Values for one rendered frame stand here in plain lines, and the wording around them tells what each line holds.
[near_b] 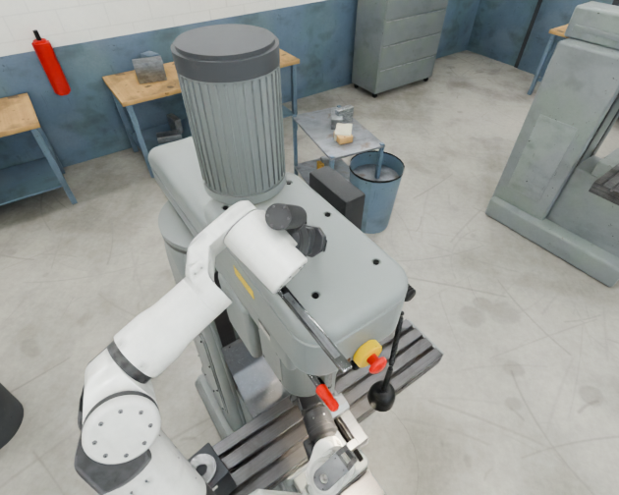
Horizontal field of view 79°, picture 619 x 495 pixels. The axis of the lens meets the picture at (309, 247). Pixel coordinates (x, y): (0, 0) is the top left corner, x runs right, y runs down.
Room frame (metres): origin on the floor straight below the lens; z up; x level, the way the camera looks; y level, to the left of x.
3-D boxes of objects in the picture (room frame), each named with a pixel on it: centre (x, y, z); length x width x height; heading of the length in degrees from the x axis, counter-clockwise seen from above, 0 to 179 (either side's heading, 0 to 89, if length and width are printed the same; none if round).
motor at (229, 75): (0.77, 0.16, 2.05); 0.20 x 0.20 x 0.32
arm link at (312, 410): (0.48, -0.01, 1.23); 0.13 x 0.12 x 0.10; 109
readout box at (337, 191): (1.00, -0.09, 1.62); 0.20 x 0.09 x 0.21; 34
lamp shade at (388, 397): (0.44, -0.20, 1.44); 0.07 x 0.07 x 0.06
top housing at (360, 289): (0.58, 0.02, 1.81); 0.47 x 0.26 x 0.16; 34
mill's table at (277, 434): (0.60, -0.03, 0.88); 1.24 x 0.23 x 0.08; 124
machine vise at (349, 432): (0.59, -0.07, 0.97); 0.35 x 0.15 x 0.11; 32
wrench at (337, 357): (0.37, 0.01, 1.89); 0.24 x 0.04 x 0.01; 35
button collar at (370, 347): (0.38, -0.11, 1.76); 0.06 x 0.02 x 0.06; 124
